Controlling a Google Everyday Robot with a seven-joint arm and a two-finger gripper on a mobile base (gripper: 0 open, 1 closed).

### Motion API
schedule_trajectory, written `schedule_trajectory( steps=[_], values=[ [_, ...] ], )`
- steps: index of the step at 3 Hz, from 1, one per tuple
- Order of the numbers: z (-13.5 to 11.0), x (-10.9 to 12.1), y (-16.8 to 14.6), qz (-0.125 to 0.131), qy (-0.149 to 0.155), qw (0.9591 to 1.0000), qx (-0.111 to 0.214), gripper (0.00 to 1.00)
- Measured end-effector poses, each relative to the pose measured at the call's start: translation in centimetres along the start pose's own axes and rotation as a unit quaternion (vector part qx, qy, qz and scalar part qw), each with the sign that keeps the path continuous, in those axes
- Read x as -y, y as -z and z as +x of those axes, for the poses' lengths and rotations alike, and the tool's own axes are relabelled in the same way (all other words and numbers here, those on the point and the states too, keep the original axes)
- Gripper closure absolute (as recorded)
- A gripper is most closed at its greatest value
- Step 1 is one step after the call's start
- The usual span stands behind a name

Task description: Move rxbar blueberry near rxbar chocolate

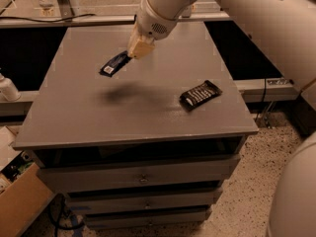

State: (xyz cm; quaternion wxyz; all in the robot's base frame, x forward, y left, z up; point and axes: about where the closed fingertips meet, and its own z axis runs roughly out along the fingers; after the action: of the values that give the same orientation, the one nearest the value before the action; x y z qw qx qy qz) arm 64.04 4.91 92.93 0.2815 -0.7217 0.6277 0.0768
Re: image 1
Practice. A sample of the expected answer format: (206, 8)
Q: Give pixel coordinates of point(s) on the top grey drawer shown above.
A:
(138, 174)

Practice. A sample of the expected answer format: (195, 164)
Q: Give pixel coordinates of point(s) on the grey drawer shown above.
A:
(144, 201)
(190, 214)
(138, 174)

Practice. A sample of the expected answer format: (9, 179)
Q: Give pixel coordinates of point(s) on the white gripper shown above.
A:
(152, 24)

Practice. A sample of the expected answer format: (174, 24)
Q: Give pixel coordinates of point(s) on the bottom grey drawer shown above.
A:
(190, 214)

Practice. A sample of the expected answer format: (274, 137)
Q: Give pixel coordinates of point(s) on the grey drawer cabinet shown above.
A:
(81, 118)

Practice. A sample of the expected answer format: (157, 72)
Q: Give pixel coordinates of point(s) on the middle grey drawer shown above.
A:
(144, 201)

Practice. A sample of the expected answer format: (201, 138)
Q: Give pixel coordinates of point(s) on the white cylindrical post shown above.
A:
(8, 89)

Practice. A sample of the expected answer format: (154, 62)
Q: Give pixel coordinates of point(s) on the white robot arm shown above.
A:
(284, 30)

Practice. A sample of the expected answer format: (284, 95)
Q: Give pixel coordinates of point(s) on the grey metal frame rail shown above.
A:
(69, 13)

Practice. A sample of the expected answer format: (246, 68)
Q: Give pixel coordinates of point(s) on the brown cardboard box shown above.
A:
(23, 195)

